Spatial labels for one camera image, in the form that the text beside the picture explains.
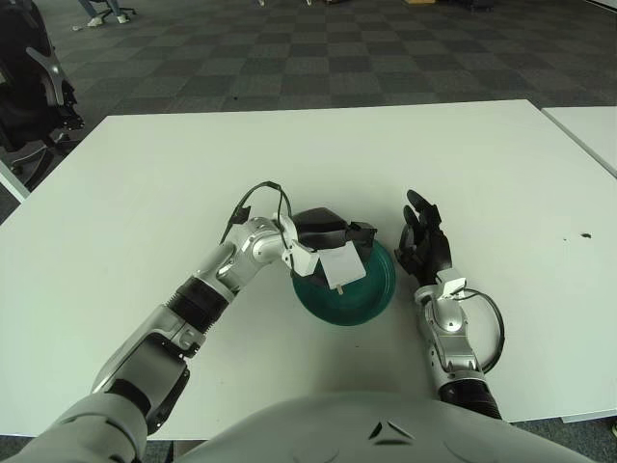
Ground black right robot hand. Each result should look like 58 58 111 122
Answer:
393 189 454 286

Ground black grey office chair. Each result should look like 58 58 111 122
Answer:
0 0 86 187

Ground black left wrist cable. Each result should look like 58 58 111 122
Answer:
220 180 293 242

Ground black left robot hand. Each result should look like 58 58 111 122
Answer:
288 205 378 264

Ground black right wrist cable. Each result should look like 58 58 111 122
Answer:
465 287 506 375

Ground grey robot torso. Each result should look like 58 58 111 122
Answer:
177 390 617 463

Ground seated person legs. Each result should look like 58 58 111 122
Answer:
79 0 131 28

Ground green plate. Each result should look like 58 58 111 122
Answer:
291 238 398 329

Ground white table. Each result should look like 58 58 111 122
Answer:
540 105 617 177
0 161 31 203

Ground black rolling chair base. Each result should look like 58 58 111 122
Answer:
95 0 136 20

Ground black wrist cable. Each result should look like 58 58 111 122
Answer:
220 180 293 242
465 287 506 375

